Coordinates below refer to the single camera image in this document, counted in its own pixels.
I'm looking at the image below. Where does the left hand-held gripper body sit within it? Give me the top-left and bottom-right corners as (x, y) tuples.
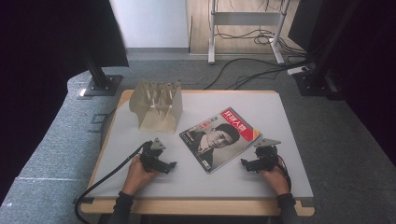
(139, 137), (167, 173)

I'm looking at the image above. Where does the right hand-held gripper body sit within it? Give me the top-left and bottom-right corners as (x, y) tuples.
(253, 137), (282, 173)

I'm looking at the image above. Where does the magazine with portrait cover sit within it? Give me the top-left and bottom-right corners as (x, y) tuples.
(178, 106), (263, 175)

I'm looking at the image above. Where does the wooden magazine rack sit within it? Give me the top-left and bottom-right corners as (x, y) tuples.
(128, 78), (184, 134)

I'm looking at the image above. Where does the person's left hand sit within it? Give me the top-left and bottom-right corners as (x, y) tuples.
(121, 154), (161, 197)

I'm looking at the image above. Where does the person's right hand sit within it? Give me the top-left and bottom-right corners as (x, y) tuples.
(258, 164), (290, 197)

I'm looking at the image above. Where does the white power strip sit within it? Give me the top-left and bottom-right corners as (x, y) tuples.
(286, 65), (310, 77)

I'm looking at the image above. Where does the black curtain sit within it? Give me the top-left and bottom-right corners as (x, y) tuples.
(0, 0), (130, 206)
(288, 0), (396, 167)

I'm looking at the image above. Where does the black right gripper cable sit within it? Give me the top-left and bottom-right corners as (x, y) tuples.
(276, 154), (293, 192)

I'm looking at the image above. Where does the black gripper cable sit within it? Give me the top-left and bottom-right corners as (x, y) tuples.
(74, 140), (153, 224)
(276, 154), (293, 192)

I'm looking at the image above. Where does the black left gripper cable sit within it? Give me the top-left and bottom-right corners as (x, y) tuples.
(74, 140), (153, 224)

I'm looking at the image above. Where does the black stand with base plate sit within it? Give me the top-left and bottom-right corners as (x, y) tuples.
(292, 0), (362, 97)
(81, 52), (124, 97)

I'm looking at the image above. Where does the bundle of black floor cables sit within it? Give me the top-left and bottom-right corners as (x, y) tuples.
(203, 0), (316, 91)

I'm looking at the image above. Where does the grey metal table frame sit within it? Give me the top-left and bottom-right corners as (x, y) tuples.
(207, 0), (292, 65)

